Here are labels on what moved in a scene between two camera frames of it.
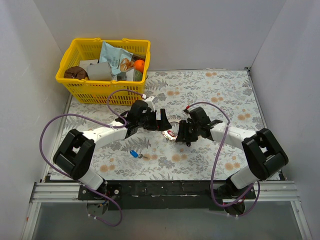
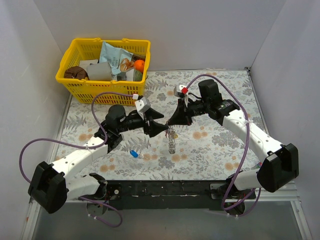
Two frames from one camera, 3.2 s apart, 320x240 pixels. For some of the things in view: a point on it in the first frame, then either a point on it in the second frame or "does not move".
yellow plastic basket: [97, 92] does not move
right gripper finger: [182, 133] → [180, 116]
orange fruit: [139, 65] does not move
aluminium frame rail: [271, 191] does not move
